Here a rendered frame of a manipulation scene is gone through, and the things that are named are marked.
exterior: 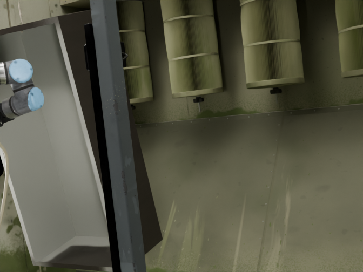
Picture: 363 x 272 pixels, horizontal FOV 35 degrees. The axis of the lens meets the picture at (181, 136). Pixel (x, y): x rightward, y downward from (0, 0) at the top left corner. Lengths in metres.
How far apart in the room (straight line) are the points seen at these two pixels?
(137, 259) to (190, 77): 2.16
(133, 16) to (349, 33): 1.51
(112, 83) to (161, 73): 2.67
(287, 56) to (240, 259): 1.18
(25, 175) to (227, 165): 1.28
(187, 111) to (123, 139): 2.56
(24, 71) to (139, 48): 1.70
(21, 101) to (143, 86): 1.58
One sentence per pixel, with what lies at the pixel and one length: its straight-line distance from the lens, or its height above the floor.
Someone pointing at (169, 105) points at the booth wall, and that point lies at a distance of 4.08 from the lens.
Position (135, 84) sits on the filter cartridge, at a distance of 3.89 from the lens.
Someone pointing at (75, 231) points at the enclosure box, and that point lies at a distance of 3.37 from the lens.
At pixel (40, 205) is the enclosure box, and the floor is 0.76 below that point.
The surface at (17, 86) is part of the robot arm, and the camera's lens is 2.48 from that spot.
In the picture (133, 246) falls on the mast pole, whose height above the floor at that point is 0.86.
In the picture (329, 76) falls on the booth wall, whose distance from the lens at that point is 3.53.
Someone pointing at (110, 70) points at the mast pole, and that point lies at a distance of 1.46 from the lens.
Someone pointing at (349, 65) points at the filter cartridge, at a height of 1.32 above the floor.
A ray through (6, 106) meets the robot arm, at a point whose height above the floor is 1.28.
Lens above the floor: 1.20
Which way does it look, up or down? 3 degrees down
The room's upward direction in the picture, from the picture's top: 6 degrees counter-clockwise
